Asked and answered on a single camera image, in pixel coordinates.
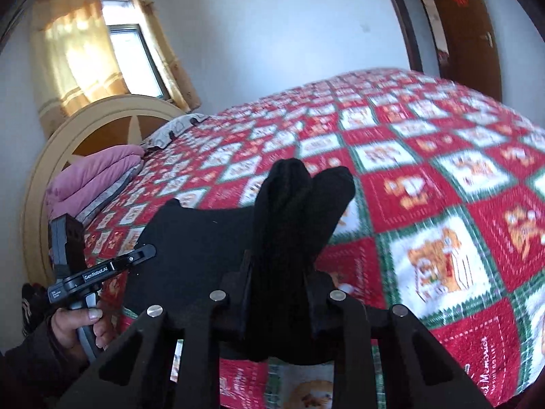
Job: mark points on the cream wooden headboard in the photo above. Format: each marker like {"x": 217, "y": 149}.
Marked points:
{"x": 64, "y": 136}

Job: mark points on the person's left forearm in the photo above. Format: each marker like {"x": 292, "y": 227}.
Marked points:
{"x": 34, "y": 362}

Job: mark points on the yellow curtain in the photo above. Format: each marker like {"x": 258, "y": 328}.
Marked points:
{"x": 166, "y": 51}
{"x": 72, "y": 51}

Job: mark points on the red checked printed blanket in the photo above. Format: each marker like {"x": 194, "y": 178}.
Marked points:
{"x": 425, "y": 179}

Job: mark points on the window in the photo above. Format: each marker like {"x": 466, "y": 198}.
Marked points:
{"x": 136, "y": 59}

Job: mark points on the brown door frame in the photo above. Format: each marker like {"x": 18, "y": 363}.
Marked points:
{"x": 406, "y": 30}

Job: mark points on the person's left hand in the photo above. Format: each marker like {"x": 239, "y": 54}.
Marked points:
{"x": 66, "y": 328}

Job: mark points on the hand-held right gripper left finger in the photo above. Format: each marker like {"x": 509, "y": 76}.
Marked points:
{"x": 236, "y": 294}

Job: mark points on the grey folded blanket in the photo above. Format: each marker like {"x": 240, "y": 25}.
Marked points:
{"x": 106, "y": 198}

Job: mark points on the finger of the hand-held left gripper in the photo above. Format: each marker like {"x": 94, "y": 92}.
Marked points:
{"x": 134, "y": 256}

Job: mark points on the black pants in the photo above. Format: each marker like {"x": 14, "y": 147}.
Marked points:
{"x": 285, "y": 221}

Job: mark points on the brown wooden door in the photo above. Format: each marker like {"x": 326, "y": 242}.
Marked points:
{"x": 464, "y": 38}

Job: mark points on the pink folded quilt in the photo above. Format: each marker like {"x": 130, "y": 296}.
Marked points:
{"x": 89, "y": 174}

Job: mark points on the patterned grey pillow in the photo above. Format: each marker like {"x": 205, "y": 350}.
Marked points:
{"x": 174, "y": 132}

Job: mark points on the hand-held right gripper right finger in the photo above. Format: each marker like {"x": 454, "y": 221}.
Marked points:
{"x": 321, "y": 298}

